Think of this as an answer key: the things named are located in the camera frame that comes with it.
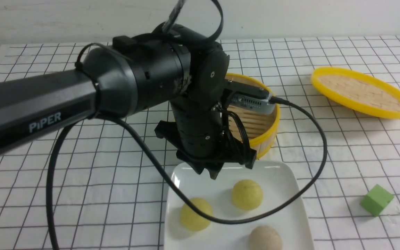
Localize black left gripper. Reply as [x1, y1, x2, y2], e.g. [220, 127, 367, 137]
[155, 97, 257, 180]

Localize yellow steamed bun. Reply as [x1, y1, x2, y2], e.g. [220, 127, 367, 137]
[180, 198, 213, 232]
[231, 179, 264, 211]

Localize beige steamed bun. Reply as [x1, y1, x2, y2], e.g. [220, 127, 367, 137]
[249, 226, 283, 250]

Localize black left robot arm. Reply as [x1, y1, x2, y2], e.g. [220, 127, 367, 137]
[0, 24, 257, 179]

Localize white square plate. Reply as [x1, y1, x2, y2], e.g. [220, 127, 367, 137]
[164, 160, 315, 250]

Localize yellow bamboo steamer basket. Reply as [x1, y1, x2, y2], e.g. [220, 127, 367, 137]
[225, 73, 281, 160]

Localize yellow bamboo steamer lid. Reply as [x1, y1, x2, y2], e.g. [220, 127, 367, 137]
[311, 67, 400, 120]

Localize green wooden cube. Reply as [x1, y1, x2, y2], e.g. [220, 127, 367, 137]
[360, 184, 394, 217]

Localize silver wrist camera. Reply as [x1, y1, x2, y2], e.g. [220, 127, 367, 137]
[221, 80, 275, 115]

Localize black camera cable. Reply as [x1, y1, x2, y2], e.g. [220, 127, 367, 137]
[46, 97, 328, 250]

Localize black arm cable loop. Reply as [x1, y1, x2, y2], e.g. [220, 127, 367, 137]
[162, 0, 224, 44]

